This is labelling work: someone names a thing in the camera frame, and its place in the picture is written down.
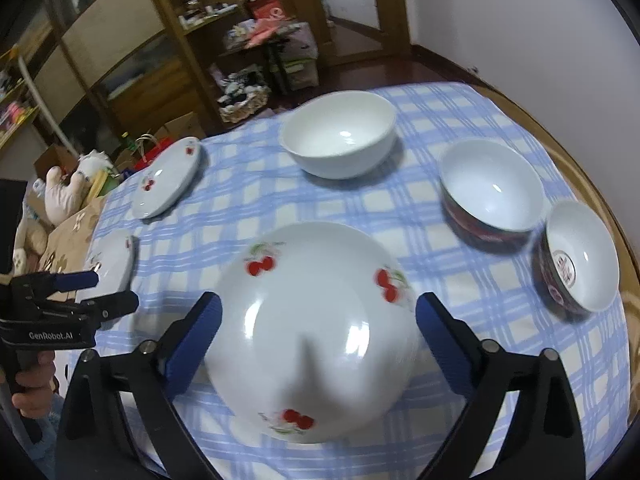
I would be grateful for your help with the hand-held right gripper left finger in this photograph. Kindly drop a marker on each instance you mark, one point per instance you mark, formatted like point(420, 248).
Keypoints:
point(195, 340)

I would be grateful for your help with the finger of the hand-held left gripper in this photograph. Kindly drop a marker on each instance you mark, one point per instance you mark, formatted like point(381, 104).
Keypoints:
point(75, 280)
point(115, 302)

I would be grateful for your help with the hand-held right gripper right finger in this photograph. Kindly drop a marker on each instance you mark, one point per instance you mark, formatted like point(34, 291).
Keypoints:
point(440, 340)

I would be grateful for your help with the small cherry print plate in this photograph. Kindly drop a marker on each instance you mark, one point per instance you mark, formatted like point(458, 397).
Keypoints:
point(115, 260)

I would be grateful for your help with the large cherry print plate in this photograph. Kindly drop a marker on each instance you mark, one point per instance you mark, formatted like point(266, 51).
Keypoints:
point(310, 330)

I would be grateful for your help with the medium cherry print plate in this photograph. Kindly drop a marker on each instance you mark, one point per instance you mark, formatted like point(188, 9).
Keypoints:
point(165, 180)

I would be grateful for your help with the medium dark red bowl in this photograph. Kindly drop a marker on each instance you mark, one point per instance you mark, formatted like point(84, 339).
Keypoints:
point(490, 185)

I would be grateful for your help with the small white bowl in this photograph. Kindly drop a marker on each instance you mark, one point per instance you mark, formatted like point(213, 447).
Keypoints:
point(585, 255)

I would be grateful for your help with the large white bowl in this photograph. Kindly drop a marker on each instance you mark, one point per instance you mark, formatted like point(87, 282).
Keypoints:
point(340, 130)

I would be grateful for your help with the person's left hand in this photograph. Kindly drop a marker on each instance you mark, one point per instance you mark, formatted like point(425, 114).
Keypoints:
point(37, 395)

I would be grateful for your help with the beige printed blanket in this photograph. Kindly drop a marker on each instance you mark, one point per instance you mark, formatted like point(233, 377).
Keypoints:
point(70, 230)

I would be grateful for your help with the beige plush toy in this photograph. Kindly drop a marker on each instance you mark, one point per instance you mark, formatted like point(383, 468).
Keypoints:
point(27, 240)

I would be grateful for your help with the white plush toy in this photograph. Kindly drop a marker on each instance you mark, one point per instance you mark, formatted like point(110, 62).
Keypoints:
point(62, 195)

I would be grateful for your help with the yellow green plush cushion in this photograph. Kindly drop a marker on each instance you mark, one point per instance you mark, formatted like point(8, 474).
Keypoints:
point(102, 182)

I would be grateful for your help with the cardboard box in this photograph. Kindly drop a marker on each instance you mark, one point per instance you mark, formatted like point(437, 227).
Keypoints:
point(185, 125)
point(55, 160)

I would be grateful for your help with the blue checked cloth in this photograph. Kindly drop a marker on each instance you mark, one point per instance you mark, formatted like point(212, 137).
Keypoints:
point(400, 220)

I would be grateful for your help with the green bottle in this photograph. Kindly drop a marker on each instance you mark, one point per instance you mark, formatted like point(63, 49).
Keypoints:
point(127, 144)

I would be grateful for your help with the red shopping bag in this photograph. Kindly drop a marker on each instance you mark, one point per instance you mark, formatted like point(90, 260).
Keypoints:
point(155, 155)

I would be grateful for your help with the white pole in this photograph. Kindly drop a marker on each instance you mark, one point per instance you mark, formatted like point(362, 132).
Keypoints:
point(45, 105)

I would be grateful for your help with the wooden display cabinet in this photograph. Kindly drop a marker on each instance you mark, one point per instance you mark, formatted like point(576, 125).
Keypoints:
point(165, 85)

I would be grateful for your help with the wicker basket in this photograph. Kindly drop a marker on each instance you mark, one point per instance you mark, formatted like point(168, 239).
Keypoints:
point(245, 107)

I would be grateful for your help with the black folding table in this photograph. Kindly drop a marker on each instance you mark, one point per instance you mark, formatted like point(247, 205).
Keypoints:
point(276, 67)

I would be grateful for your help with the white plastic storage box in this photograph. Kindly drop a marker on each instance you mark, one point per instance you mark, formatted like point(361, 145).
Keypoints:
point(300, 72)

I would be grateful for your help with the pink packets pile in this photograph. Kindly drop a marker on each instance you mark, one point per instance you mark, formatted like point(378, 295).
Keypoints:
point(267, 30)

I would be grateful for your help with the red gift box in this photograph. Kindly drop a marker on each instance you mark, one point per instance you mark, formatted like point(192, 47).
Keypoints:
point(272, 10)

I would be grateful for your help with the wall shelf unit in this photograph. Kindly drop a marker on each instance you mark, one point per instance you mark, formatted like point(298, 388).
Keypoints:
point(15, 110)

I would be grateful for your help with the wooden frame edge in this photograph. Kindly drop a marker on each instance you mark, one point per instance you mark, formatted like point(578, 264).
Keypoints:
point(585, 180)

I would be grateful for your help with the wooden door frame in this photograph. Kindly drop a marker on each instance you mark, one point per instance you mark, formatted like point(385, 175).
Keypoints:
point(404, 10)

